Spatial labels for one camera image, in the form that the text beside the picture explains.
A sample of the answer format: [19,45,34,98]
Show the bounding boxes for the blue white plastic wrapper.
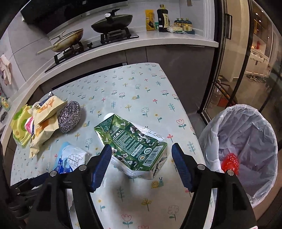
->
[54,142,87,174]

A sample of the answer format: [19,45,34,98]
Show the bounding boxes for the green milk carton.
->
[94,113,168,179]

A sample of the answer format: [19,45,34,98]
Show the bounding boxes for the green yellow floral packet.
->
[10,104,32,147]

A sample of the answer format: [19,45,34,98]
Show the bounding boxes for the yellow orange snack bag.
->
[29,95,67,158]

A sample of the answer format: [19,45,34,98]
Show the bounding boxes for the trash bin with liner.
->
[198,104,278,208]

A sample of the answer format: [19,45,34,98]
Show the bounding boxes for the white kitchen countertop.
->
[1,32,219,151]

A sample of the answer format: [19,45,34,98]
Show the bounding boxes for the red plastic bag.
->
[221,153,240,175]

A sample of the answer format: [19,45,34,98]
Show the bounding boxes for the steel wool scrubber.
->
[58,101,81,133]

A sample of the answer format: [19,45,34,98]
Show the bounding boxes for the floral tablecloth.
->
[11,63,204,228]

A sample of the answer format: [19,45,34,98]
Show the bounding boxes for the black framed glass door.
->
[199,1,281,125]

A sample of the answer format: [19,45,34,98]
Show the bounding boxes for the black gas stove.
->
[45,28,139,73]

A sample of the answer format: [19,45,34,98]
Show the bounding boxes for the beige frying pan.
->
[36,29,84,55]

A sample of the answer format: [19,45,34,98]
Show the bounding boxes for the blue lidded condiment jar set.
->
[173,18,195,34]

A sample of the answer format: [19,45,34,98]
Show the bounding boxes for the pink hanging cloth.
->
[1,54,12,85]

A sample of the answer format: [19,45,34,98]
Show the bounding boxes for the black wok with lid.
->
[91,9,133,34]

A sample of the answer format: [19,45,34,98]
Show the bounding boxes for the dark soy sauce bottle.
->
[157,4,170,32]

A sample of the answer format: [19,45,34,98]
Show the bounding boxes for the yellow seasoning packet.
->
[145,10,155,31]

